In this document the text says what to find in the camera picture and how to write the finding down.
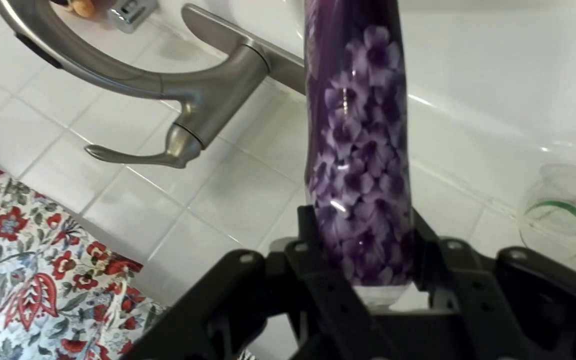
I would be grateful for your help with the floral curtain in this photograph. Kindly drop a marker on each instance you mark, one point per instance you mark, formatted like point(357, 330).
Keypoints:
point(29, 287)

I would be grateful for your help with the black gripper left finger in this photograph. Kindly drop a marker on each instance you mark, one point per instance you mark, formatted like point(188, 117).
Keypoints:
point(248, 313)

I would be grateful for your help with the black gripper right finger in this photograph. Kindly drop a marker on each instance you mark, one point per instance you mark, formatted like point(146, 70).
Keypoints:
point(534, 313)

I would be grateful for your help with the brushed metal faucet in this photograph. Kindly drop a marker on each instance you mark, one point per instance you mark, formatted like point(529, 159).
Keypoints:
point(214, 87)

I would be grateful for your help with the purple floral dish soap bottle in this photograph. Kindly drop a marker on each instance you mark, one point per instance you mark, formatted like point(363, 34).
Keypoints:
point(360, 132)

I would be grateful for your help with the small yellow object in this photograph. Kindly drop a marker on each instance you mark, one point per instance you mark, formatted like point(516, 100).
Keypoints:
point(84, 7)

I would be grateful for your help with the small metal holder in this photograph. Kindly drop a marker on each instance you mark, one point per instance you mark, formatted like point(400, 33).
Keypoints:
point(131, 13)

